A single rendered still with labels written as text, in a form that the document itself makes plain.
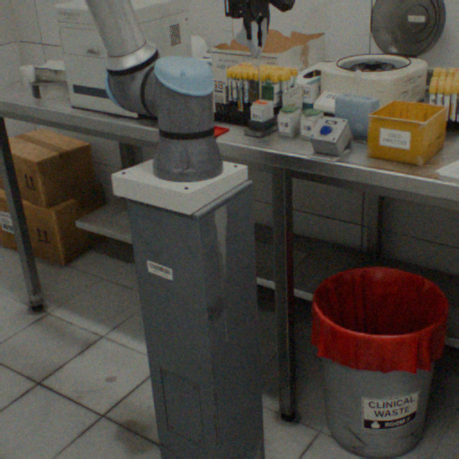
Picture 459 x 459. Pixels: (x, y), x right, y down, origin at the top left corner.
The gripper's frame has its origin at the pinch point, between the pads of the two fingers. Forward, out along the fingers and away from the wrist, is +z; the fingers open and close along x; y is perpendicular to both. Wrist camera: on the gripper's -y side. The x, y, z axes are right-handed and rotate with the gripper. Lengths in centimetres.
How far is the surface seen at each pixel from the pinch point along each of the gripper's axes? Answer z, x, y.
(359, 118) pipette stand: 15.1, -5.9, -24.9
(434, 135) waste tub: 15.3, -2.9, -44.9
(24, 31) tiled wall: 16, -51, 165
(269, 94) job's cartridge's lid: 11.3, -3.0, -0.8
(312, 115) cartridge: 14.1, -0.7, -15.0
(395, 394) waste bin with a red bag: 84, 5, -43
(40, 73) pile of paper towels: 18, -9, 102
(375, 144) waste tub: 17.2, 3.4, -34.0
